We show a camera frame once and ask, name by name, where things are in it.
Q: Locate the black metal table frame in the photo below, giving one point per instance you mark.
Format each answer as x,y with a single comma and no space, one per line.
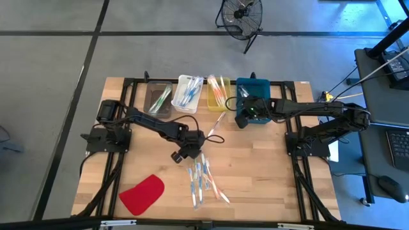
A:
286,92

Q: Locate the black laptop keyboard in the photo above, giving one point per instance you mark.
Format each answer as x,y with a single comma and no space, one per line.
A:
397,148

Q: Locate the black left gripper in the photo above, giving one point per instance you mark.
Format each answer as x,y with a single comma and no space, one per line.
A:
191,142

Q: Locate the yellow plastic bin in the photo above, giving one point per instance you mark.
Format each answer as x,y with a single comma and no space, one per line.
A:
211,107

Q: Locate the silver metal bracket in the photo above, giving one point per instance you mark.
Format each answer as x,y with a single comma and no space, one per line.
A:
118,222
295,226

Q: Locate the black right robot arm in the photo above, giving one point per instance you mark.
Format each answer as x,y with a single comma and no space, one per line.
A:
319,110

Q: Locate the white plastic bin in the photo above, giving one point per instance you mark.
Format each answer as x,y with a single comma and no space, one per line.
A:
179,107

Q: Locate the teal blue plastic bin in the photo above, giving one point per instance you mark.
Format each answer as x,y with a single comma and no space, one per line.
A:
260,86

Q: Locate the black computer mouse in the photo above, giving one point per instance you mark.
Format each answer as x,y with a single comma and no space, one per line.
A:
391,188

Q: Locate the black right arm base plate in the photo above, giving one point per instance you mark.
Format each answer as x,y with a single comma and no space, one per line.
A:
319,153

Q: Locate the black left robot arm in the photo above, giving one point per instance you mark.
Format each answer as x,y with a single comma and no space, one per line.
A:
150,123

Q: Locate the black metal pole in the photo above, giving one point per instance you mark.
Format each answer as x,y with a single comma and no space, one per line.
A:
388,40

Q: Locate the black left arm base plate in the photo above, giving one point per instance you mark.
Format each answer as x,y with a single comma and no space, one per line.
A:
96,145

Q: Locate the red cloth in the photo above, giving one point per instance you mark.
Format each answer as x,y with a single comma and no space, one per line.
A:
142,195

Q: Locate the black power device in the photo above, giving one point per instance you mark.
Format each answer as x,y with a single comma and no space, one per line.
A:
396,65

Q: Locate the black floor fan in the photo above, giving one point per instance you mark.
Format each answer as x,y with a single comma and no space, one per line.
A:
239,19

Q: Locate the black caster wheel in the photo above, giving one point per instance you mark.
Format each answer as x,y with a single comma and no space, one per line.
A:
363,201

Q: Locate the grey desk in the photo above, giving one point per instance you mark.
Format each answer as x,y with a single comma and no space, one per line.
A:
377,96
374,159

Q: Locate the purple white toothbrush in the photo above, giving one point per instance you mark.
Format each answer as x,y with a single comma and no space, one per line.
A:
216,124
246,91
242,92

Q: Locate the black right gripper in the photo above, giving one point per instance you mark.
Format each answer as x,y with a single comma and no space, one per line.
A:
255,110

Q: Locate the black table clamp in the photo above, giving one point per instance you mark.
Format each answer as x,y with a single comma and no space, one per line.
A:
146,76
252,75

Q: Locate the white paper sheet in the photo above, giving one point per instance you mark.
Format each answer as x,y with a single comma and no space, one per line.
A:
334,151

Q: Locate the black camera rig bar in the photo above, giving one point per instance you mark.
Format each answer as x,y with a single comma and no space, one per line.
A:
48,223

